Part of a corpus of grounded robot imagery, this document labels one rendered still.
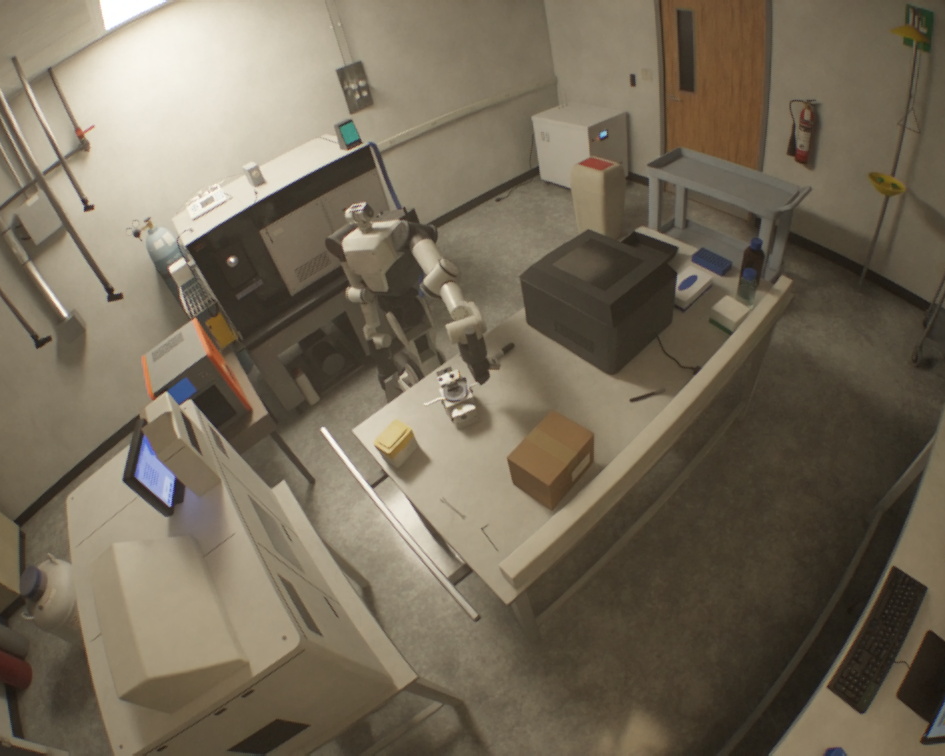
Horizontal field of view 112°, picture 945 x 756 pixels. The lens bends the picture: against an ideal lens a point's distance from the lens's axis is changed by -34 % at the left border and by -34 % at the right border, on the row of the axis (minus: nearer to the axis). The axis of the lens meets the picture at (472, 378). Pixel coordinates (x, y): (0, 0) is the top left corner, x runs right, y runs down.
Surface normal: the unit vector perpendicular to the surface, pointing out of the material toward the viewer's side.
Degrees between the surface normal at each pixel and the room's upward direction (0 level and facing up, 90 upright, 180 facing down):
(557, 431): 0
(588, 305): 57
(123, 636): 0
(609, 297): 0
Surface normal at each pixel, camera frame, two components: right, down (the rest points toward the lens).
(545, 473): -0.19, -0.67
